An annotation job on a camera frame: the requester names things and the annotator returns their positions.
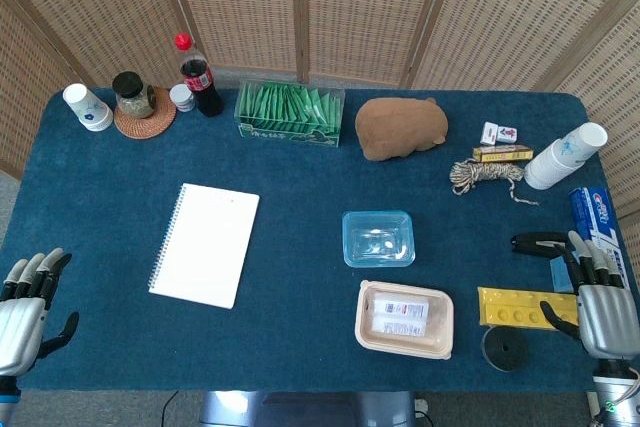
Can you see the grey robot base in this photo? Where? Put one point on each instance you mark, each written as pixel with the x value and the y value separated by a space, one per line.
pixel 305 409

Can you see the yellow perforated toy block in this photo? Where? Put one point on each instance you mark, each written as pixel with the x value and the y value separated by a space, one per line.
pixel 510 309

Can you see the black tape roll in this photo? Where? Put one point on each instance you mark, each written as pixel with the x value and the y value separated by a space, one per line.
pixel 505 349

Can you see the blue white toothpaste box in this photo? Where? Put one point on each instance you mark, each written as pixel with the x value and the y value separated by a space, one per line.
pixel 597 219

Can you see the cola bottle with red cap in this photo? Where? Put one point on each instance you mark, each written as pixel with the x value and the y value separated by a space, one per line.
pixel 200 84

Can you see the bamboo folding screen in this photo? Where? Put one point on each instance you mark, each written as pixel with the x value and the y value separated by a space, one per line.
pixel 350 7

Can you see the white plastic wrapped package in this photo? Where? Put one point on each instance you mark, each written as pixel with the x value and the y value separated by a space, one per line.
pixel 400 314

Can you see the flower print paper cup stack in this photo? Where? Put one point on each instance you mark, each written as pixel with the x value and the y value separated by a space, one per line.
pixel 90 109

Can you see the blue table cloth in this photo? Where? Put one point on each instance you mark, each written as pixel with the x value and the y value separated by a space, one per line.
pixel 300 297

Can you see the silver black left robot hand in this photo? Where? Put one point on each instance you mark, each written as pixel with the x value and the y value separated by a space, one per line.
pixel 22 322

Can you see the blue sticky note pad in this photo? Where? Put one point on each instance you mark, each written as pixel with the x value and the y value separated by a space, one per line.
pixel 560 277

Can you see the white spiral notebook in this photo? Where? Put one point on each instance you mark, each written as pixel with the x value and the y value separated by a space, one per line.
pixel 205 244

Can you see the glass jar with black lid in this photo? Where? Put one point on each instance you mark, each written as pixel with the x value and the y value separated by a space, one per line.
pixel 132 97

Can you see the clear box of green tea bags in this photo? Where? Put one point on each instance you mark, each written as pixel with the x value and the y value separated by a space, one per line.
pixel 290 114

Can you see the round woven rattan coaster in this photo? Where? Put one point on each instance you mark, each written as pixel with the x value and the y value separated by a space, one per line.
pixel 160 122

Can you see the clear container with blue lid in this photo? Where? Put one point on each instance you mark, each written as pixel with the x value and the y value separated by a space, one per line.
pixel 378 239

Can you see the plain white paper cup stack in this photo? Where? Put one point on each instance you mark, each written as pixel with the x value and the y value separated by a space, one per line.
pixel 565 157

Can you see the beige lunch tray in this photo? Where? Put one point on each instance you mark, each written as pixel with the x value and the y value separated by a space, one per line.
pixel 370 342

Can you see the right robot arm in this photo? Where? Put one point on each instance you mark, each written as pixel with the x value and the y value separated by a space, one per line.
pixel 617 392

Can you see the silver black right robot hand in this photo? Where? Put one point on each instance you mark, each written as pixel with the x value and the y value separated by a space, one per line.
pixel 607 319

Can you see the brown plush animal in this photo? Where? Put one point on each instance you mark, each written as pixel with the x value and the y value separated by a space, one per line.
pixel 400 127

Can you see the small yellow cardboard box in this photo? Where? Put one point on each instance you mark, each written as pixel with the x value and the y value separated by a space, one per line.
pixel 502 153

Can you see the small white plastic jar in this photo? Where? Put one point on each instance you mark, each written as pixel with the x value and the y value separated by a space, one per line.
pixel 182 97

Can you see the white mahjong tile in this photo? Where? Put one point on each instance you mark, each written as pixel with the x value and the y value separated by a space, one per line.
pixel 507 133
pixel 488 133

